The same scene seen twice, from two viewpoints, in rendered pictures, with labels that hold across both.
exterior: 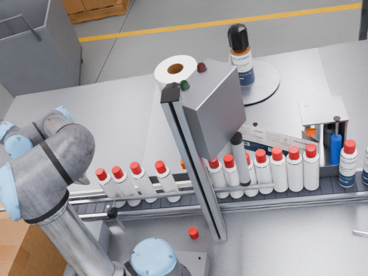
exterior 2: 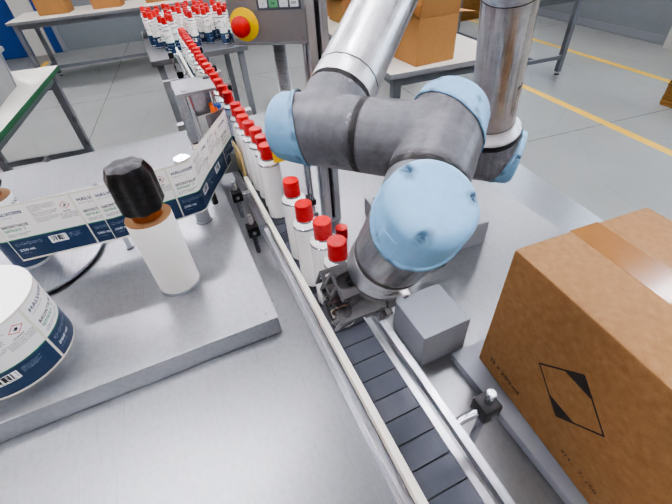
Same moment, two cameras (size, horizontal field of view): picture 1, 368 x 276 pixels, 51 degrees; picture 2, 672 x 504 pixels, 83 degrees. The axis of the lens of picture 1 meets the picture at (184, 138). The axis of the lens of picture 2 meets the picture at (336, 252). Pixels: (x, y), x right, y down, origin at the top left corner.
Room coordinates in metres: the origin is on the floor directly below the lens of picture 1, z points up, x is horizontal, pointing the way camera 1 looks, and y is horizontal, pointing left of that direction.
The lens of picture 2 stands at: (1.25, 0.68, 1.48)
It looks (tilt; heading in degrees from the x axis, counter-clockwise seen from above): 42 degrees down; 231
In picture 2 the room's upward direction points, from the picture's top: 5 degrees counter-clockwise
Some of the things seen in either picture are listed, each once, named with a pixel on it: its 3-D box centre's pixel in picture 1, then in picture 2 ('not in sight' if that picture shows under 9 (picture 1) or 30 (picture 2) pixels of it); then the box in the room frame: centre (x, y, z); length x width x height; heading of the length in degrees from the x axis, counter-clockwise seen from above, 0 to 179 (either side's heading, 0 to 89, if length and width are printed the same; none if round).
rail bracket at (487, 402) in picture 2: not in sight; (468, 427); (0.98, 0.61, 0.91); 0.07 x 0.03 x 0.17; 162
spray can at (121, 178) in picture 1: (125, 185); (326, 262); (0.94, 0.26, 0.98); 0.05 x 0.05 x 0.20
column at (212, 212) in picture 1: (200, 179); (320, 99); (0.70, 0.00, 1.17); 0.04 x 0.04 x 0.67; 72
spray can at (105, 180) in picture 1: (110, 187); (340, 283); (0.95, 0.32, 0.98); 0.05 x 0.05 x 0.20
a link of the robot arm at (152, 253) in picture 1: (154, 265); not in sight; (0.55, 0.20, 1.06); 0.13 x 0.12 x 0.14; 112
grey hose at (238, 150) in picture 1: (240, 160); (284, 82); (0.71, -0.13, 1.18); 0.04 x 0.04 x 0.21
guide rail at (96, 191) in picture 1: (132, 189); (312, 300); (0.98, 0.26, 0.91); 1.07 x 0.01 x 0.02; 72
